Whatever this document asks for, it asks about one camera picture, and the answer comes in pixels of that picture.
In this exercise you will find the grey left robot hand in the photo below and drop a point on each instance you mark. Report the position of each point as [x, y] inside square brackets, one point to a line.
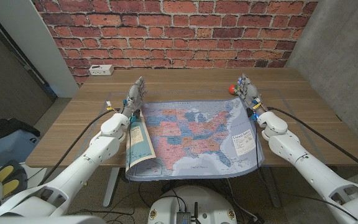
[134, 99]

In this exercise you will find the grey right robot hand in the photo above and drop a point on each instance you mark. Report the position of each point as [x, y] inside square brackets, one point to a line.
[250, 93]

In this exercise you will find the printed United States map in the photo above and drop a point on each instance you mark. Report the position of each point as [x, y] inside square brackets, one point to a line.
[197, 137]

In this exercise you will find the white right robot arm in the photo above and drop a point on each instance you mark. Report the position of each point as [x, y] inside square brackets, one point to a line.
[306, 165]

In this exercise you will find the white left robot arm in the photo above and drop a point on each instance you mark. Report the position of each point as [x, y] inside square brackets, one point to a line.
[82, 165]

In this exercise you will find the colourful striped wooden maraca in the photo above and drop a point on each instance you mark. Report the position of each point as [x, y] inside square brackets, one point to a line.
[232, 89]

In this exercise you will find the white power outlet box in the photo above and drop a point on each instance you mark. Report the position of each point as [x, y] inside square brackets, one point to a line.
[101, 70]

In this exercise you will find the red brick printed backdrop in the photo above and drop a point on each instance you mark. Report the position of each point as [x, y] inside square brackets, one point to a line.
[172, 34]

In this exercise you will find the white table leg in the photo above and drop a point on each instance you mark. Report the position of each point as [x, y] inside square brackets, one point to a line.
[110, 189]

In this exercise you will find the grey table leg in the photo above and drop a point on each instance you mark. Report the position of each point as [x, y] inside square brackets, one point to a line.
[272, 189]

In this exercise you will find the white robot torso base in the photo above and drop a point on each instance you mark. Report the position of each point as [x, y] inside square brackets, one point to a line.
[210, 205]

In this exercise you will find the grey electronics box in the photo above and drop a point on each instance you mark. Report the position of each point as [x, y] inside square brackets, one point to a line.
[182, 217]

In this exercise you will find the black antenna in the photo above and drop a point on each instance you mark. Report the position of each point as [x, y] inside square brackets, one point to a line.
[196, 213]

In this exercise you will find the black cloth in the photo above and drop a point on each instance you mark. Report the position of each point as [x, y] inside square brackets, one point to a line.
[2, 127]

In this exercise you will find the blue plastic bin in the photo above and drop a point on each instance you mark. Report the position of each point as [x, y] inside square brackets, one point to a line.
[5, 149]

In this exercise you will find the black and yellow foot pedal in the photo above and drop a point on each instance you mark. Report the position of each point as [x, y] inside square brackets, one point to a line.
[9, 179]

